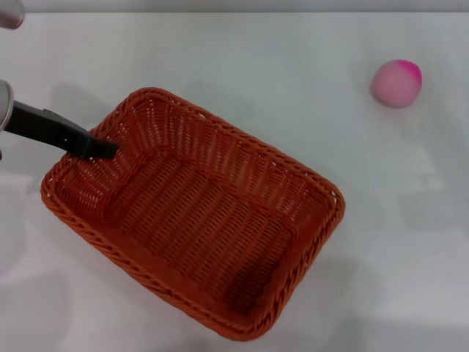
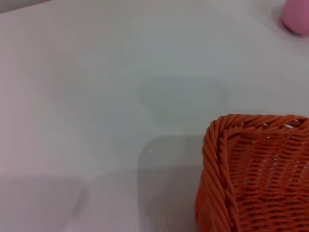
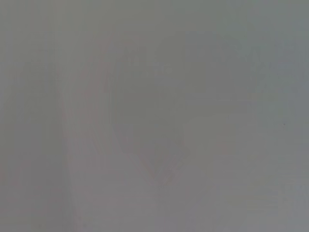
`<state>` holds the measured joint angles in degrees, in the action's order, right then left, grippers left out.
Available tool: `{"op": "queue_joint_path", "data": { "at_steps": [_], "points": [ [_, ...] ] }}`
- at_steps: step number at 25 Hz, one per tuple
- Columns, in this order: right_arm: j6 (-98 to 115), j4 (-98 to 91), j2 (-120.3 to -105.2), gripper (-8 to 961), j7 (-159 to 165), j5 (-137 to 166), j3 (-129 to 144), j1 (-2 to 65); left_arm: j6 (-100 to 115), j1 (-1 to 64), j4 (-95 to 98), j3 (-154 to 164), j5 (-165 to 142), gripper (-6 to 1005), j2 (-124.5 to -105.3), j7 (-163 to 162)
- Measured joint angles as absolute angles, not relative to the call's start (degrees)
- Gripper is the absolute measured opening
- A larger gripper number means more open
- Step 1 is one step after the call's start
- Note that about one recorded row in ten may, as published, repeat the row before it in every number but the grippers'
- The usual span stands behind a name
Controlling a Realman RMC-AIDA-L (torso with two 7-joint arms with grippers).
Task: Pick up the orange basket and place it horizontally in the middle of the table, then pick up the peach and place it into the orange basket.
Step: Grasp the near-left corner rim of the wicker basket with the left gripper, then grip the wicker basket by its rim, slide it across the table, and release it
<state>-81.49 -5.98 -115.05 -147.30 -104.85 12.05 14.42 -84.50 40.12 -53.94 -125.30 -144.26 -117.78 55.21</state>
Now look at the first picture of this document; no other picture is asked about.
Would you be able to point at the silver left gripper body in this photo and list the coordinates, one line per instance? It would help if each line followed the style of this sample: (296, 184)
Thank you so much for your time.
(5, 106)

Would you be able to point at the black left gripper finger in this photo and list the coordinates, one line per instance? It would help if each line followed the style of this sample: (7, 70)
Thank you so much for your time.
(47, 126)

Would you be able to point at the orange woven plastic basket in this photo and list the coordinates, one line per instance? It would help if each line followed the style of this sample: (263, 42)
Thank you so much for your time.
(205, 220)

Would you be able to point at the pink toy peach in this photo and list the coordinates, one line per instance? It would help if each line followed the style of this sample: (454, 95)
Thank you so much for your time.
(395, 86)

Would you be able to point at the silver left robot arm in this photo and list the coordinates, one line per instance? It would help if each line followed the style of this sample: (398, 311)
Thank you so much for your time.
(9, 12)

